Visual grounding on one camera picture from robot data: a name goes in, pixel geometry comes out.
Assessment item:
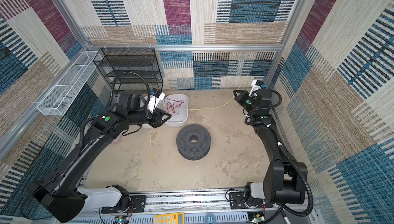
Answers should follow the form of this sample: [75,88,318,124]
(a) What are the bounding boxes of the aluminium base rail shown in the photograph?
[70,189,320,224]

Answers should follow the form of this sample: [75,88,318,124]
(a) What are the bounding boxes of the blue tape roll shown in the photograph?
[204,213,216,224]

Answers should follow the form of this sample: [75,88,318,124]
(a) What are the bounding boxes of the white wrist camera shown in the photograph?
[147,88,165,113]
[249,80,266,97]

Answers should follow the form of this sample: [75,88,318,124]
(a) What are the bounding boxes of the aluminium corner post right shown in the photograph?
[264,0,307,86]

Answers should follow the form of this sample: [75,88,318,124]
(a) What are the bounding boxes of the yellow calculator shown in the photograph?
[152,213,185,224]

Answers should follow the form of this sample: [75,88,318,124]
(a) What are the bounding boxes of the red cable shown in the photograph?
[167,99,185,114]

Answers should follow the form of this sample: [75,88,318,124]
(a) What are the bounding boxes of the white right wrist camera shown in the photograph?
[249,80,266,97]

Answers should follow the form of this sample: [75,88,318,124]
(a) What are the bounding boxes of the aluminium horizontal back rail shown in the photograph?
[86,44,284,51]

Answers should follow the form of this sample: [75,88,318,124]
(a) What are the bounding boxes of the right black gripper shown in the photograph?
[233,89,258,113]

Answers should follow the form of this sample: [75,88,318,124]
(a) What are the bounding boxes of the aluminium corner post left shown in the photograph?
[52,0,90,48]

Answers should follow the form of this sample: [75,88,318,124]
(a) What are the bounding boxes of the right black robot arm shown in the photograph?
[233,88,314,217]

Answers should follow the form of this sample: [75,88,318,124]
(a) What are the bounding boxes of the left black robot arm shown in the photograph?
[26,71,171,223]

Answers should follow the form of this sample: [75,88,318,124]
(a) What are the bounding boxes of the white tray with yellow cables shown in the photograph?
[140,95,165,129]

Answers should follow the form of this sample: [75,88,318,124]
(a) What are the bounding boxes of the white tray with red cable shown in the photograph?
[164,94,189,127]

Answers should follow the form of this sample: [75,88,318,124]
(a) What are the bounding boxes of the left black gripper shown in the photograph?
[129,105,173,129]

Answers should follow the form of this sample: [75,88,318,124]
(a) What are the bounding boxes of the yellow cable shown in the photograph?
[149,76,250,163]

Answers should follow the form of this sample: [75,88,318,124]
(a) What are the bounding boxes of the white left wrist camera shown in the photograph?
[147,88,165,113]

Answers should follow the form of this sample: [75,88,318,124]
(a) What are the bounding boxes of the white wire mesh basket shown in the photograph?
[37,51,97,116]

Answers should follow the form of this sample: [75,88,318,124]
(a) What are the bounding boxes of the aluminium corner post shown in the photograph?
[52,0,90,48]
[264,0,307,86]

